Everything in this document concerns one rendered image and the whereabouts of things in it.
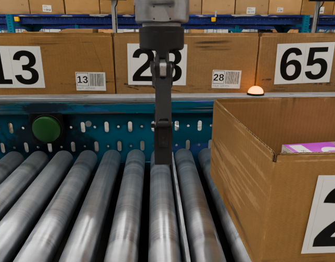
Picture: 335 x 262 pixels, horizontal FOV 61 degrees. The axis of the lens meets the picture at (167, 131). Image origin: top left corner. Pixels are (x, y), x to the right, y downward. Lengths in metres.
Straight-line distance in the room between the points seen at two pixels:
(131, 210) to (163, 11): 0.33
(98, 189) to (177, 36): 0.33
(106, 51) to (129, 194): 0.40
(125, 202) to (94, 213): 0.06
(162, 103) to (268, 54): 0.48
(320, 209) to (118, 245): 0.28
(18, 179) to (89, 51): 0.36
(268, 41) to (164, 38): 0.44
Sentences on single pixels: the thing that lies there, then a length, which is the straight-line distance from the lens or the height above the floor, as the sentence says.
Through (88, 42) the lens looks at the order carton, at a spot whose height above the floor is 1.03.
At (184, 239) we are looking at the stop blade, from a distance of 0.47.
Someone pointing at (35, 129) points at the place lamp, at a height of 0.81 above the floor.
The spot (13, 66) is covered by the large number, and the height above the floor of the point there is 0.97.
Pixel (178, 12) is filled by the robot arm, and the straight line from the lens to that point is 0.46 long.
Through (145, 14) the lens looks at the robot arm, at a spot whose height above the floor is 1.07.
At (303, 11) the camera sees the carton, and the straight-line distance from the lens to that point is 5.95.
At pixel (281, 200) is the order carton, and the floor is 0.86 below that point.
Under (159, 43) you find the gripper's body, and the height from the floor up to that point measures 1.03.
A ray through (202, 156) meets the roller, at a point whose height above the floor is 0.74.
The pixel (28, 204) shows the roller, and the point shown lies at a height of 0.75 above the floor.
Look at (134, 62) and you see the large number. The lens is 0.79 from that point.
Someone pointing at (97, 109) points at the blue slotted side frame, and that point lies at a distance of 0.77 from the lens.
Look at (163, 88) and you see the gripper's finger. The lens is 0.43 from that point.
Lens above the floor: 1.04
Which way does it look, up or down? 19 degrees down
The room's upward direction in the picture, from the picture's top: straight up
